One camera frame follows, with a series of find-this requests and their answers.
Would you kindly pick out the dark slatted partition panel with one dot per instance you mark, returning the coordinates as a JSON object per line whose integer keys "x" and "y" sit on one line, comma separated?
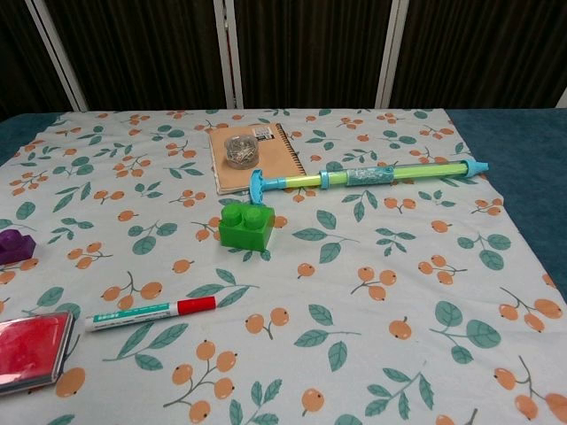
{"x": 310, "y": 53}
{"x": 487, "y": 53}
{"x": 142, "y": 53}
{"x": 17, "y": 53}

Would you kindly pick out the floral fruit print tablecloth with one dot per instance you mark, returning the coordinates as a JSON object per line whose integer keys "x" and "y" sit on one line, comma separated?
{"x": 354, "y": 310}

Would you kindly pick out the red ink pad case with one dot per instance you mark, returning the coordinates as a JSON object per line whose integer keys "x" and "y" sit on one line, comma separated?
{"x": 26, "y": 350}

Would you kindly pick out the kraft spiral notebook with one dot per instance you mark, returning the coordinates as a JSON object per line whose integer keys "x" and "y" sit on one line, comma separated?
{"x": 274, "y": 159}

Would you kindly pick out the green toy building block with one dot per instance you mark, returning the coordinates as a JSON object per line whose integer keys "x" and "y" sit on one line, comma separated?
{"x": 243, "y": 237}

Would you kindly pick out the white marker with red cap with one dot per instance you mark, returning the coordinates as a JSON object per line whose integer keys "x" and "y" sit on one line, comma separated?
{"x": 133, "y": 315}

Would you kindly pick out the blue green toy water pump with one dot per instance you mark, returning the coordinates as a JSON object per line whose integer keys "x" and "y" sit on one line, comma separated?
{"x": 367, "y": 177}

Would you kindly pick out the clear jar of paper clips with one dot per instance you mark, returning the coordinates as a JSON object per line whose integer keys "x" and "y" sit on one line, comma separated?
{"x": 240, "y": 152}

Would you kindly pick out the purple toy building block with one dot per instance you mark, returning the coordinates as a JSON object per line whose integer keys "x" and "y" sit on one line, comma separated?
{"x": 15, "y": 250}

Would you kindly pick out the white partition frame post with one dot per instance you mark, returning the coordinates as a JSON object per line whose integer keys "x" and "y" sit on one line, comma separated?
{"x": 390, "y": 53}
{"x": 59, "y": 57}
{"x": 221, "y": 44}

